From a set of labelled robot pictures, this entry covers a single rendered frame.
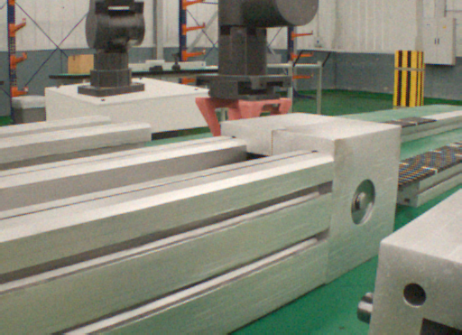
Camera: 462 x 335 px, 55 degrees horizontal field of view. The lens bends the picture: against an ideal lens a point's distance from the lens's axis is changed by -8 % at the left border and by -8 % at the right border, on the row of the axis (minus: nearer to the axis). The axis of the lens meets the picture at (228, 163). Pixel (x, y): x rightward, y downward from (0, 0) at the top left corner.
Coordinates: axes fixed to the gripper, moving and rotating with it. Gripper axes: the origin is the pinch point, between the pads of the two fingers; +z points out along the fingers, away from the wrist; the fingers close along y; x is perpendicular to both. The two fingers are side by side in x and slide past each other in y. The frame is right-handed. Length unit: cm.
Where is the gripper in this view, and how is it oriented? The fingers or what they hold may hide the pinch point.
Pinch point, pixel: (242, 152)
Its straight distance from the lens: 57.1
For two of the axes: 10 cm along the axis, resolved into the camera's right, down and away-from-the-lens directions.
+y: 6.8, 1.6, -7.1
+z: 0.0, 9.8, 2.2
